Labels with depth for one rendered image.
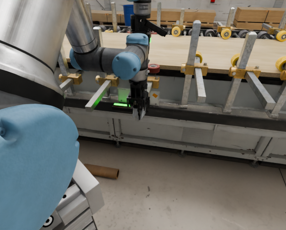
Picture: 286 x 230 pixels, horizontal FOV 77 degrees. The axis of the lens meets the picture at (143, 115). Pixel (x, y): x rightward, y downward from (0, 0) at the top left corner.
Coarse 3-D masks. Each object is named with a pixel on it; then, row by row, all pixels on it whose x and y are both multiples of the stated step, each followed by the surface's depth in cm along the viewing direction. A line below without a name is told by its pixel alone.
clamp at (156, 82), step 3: (150, 78) 103; (153, 78) 103; (147, 81) 102; (150, 81) 102; (153, 81) 102; (156, 81) 101; (153, 84) 103; (156, 84) 103; (153, 87) 104; (156, 87) 104
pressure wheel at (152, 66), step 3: (153, 63) 112; (150, 66) 109; (153, 66) 109; (156, 66) 109; (159, 66) 109; (150, 69) 107; (153, 69) 107; (156, 69) 107; (159, 69) 110; (150, 72) 108; (153, 72) 108; (156, 72) 108
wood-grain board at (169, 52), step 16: (112, 32) 184; (64, 48) 140; (160, 48) 140; (176, 48) 140; (208, 48) 140; (224, 48) 140; (240, 48) 140; (256, 48) 140; (272, 48) 140; (160, 64) 113; (176, 64) 113; (208, 64) 113; (224, 64) 113; (256, 64) 113; (272, 64) 113
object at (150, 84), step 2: (150, 74) 110; (152, 74) 110; (154, 74) 110; (150, 76) 108; (152, 76) 108; (154, 76) 110; (148, 82) 102; (150, 82) 102; (152, 82) 102; (148, 84) 99; (150, 84) 99; (152, 84) 103; (148, 86) 98; (150, 86) 98; (148, 88) 96; (150, 88) 97; (148, 90) 94; (150, 90) 98; (148, 92) 92; (148, 94) 92; (148, 96) 93; (140, 110) 80
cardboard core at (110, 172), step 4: (84, 164) 151; (88, 164) 152; (88, 168) 148; (92, 168) 148; (96, 168) 148; (100, 168) 148; (104, 168) 148; (108, 168) 148; (112, 168) 148; (116, 168) 150; (92, 172) 148; (96, 172) 147; (100, 172) 146; (104, 172) 146; (108, 172) 146; (112, 172) 145; (116, 172) 145; (104, 176) 147; (108, 176) 146; (112, 176) 145; (116, 176) 145
